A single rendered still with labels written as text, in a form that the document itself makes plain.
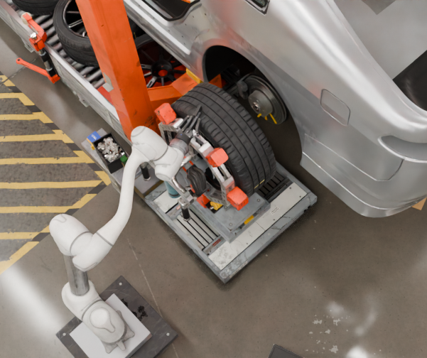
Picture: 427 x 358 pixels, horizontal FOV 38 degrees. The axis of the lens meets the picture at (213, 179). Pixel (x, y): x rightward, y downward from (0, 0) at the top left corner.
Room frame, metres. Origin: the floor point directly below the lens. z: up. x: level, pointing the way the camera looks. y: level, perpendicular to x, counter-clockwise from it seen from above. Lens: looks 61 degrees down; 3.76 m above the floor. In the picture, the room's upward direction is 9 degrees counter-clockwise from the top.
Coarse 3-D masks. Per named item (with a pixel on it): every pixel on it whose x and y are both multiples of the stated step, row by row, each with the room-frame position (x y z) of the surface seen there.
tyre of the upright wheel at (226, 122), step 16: (192, 96) 1.96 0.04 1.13; (208, 96) 1.92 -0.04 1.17; (224, 96) 1.89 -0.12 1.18; (176, 112) 1.92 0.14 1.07; (192, 112) 1.83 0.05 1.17; (208, 112) 1.81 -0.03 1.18; (224, 112) 1.79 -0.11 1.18; (240, 112) 1.79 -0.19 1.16; (208, 128) 1.72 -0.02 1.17; (224, 128) 1.71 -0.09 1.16; (240, 128) 1.71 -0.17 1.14; (256, 128) 1.71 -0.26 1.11; (224, 144) 1.63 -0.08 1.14; (240, 144) 1.64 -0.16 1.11; (256, 144) 1.65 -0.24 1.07; (240, 160) 1.57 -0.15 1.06; (256, 160) 1.59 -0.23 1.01; (272, 160) 1.61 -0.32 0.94; (240, 176) 1.52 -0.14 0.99; (256, 176) 1.54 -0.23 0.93; (272, 176) 1.60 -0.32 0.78
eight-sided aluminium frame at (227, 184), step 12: (180, 120) 1.83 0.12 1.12; (168, 132) 1.94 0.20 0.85; (168, 144) 1.91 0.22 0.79; (192, 144) 1.68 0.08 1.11; (204, 144) 1.66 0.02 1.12; (204, 156) 1.60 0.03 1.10; (216, 168) 1.56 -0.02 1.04; (228, 180) 1.52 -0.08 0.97; (204, 192) 1.66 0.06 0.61; (216, 192) 1.64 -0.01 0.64; (228, 204) 1.49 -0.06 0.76
